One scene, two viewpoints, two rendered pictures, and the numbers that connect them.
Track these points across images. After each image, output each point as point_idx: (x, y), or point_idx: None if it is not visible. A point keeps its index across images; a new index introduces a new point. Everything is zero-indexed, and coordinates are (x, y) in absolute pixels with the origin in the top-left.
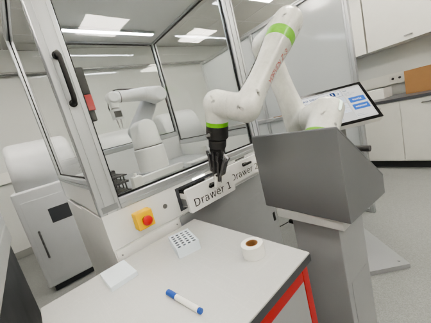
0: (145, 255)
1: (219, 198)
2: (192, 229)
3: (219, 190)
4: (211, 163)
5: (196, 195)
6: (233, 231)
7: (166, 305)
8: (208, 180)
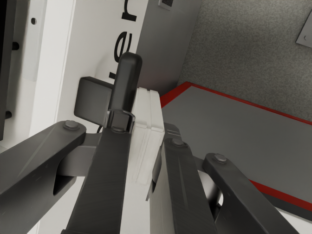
0: None
1: (135, 51)
2: (125, 200)
3: (123, 40)
4: (29, 211)
5: (73, 198)
6: (292, 224)
7: None
8: (56, 120)
